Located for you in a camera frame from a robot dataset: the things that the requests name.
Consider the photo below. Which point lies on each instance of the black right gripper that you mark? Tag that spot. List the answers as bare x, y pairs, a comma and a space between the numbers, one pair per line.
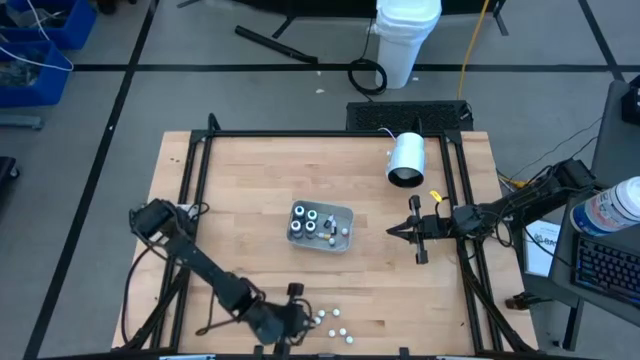
435, 229

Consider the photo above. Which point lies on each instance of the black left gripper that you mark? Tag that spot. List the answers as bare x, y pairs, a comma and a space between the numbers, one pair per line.
275, 322

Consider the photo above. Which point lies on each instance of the large blue-tipped coloring bottle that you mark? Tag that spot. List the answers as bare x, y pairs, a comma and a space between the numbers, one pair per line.
299, 211

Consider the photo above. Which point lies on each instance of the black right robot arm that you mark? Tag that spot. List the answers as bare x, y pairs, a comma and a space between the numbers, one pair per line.
525, 200

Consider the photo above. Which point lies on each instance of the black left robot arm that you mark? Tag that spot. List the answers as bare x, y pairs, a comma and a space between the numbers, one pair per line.
200, 260

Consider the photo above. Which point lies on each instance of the white plastic bin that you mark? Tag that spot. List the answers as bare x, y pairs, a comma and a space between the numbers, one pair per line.
346, 214

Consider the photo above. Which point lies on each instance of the black perforated computer case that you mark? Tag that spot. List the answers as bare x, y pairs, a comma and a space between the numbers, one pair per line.
407, 116

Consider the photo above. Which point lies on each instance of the black clamp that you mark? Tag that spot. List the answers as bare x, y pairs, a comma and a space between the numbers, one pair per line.
522, 301

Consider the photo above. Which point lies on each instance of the white paper sheet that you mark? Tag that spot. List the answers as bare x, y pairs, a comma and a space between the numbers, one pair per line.
542, 250

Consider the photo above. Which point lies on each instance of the grey keyboard desk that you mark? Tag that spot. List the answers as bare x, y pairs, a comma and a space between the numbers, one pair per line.
562, 270

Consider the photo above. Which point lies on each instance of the white plastic trash can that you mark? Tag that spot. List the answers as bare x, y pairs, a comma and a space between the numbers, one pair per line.
405, 45

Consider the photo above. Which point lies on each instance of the white wipes canister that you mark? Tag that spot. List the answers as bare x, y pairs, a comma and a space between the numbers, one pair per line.
607, 207

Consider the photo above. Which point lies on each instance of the black backlit keyboard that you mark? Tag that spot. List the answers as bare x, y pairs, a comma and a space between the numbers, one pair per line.
607, 267

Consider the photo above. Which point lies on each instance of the black tube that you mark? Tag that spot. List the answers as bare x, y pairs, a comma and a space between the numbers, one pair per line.
275, 45

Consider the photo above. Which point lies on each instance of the black stand leg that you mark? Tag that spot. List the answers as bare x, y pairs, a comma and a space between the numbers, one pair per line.
500, 20

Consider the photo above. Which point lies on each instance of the grey metal cart top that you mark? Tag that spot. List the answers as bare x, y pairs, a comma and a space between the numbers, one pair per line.
620, 140

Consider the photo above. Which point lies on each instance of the black equipment stand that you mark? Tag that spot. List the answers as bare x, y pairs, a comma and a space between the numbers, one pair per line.
320, 6

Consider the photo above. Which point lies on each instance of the black device box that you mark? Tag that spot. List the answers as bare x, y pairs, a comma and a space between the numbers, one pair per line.
632, 102

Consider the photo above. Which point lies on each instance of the blue plastic storage bin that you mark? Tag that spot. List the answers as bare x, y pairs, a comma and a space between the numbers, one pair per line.
50, 87
80, 25

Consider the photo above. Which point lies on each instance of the grey metal bar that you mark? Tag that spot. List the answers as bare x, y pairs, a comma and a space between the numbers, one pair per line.
20, 122

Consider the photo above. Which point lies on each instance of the black aluminium table frame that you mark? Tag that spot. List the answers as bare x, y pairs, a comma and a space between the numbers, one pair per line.
325, 133

